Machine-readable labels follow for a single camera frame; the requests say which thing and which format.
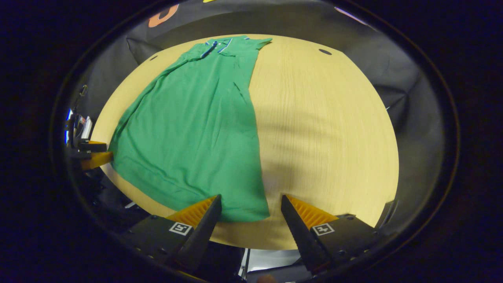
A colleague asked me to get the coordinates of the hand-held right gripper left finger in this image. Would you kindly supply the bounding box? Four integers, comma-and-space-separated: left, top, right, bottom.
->
120, 194, 222, 274

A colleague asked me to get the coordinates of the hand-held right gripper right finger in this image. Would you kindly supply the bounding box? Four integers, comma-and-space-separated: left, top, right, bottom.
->
281, 194, 389, 276

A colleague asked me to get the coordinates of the green T-shirt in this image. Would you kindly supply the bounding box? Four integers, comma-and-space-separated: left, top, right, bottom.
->
108, 35, 273, 222

